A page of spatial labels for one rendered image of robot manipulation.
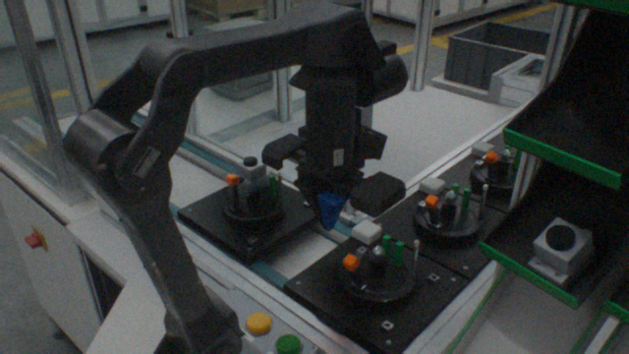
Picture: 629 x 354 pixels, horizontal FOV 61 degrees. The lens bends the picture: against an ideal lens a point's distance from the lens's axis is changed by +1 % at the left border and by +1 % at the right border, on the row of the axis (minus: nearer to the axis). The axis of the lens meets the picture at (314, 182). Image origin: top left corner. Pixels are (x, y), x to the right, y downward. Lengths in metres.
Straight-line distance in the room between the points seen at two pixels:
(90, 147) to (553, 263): 0.50
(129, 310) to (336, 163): 0.66
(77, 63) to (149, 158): 1.24
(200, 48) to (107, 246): 0.92
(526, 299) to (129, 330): 0.71
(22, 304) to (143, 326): 1.57
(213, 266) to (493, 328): 0.52
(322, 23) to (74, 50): 1.19
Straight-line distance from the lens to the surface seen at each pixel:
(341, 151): 0.59
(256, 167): 1.09
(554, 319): 0.82
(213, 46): 0.45
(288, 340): 0.88
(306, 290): 0.96
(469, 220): 1.13
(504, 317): 0.83
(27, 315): 2.57
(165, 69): 0.43
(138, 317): 1.12
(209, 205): 1.19
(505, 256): 0.69
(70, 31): 1.63
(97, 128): 0.44
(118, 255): 1.28
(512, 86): 2.04
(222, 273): 1.02
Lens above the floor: 1.63
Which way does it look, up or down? 32 degrees down
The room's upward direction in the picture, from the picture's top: straight up
